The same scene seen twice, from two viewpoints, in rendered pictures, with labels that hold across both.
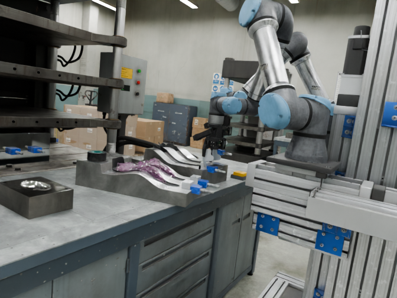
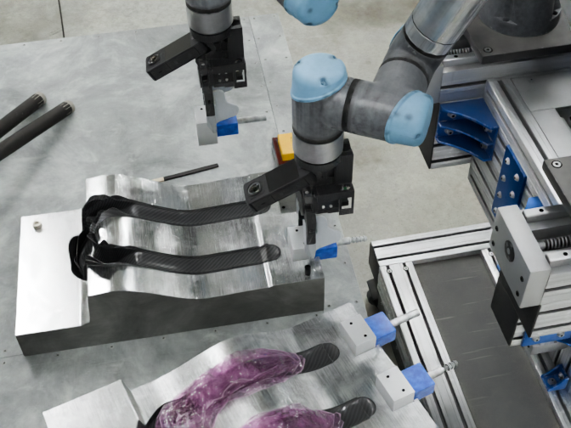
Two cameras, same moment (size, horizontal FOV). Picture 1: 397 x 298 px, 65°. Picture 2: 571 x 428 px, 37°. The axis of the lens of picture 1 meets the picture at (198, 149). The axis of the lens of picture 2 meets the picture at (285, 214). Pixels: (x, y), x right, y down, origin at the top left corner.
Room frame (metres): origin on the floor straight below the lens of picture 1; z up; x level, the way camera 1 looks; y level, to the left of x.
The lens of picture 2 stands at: (0.85, 0.58, 1.96)
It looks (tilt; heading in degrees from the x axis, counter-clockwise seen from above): 47 degrees down; 319
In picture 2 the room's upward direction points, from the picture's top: 2 degrees counter-clockwise
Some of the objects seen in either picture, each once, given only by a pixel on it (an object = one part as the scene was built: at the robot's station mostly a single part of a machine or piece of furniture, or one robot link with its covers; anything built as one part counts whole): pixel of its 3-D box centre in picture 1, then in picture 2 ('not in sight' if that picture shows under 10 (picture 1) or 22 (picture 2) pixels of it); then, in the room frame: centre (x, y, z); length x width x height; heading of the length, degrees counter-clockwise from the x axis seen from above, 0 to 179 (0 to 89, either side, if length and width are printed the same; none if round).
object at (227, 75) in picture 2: (223, 125); (217, 53); (1.81, -0.13, 1.09); 0.09 x 0.08 x 0.12; 57
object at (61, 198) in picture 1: (35, 195); not in sight; (1.00, 0.53, 0.84); 0.20 x 0.15 x 0.07; 57
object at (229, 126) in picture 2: (221, 152); (231, 121); (1.81, -0.14, 0.93); 0.13 x 0.05 x 0.05; 58
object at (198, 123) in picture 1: (207, 133); not in sight; (8.46, -0.19, 0.42); 0.86 x 0.33 x 0.83; 62
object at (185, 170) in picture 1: (176, 162); (166, 248); (1.69, 0.11, 0.87); 0.50 x 0.26 x 0.14; 57
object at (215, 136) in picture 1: (215, 136); (322, 177); (1.50, -0.07, 1.05); 0.09 x 0.08 x 0.12; 57
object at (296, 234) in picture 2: (213, 169); (328, 243); (1.50, -0.09, 0.89); 0.13 x 0.05 x 0.05; 57
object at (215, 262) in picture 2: (179, 154); (172, 232); (1.68, 0.10, 0.92); 0.35 x 0.16 x 0.09; 57
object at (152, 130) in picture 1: (129, 135); not in sight; (6.58, 1.49, 0.37); 1.20 x 0.82 x 0.74; 70
